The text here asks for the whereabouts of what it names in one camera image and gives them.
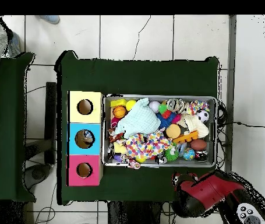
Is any small crushed plastic bottle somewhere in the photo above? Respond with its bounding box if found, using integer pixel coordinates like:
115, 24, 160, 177
176, 142, 188, 157

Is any colourful polka dot cloth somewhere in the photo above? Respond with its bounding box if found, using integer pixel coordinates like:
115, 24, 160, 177
125, 130, 174, 160

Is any mint green cloth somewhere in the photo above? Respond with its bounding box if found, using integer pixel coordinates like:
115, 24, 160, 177
114, 97, 161, 139

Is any crushed clear plastic bottle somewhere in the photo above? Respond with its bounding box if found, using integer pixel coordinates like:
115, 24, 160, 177
82, 129, 95, 144

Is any silver mesh bin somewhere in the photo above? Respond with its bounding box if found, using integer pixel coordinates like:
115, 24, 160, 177
101, 93, 218, 168

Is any wooden box with three holes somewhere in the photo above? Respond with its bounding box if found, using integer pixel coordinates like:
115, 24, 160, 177
66, 90, 104, 187

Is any globe print ball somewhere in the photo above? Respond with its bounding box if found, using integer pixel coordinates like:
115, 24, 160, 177
182, 148, 196, 161

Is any brown football toy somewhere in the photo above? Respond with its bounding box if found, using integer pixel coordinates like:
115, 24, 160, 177
190, 139, 208, 152

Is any orange toy brick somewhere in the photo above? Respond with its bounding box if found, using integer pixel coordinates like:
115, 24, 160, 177
172, 130, 199, 144

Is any peach foam disc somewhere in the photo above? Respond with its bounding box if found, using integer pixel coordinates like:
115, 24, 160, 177
165, 124, 182, 139

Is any small soccer ball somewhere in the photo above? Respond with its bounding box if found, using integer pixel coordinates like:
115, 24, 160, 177
196, 110, 210, 124

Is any crushed silver can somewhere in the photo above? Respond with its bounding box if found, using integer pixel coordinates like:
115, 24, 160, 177
166, 98, 185, 113

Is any orange basketball toy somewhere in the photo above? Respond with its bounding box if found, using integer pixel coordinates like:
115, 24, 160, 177
112, 105, 127, 119

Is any dark green tablecloth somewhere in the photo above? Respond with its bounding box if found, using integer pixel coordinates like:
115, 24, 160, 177
0, 52, 36, 202
54, 50, 220, 207

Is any black floor cable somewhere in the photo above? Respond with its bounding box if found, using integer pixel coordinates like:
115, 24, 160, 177
217, 120, 265, 129

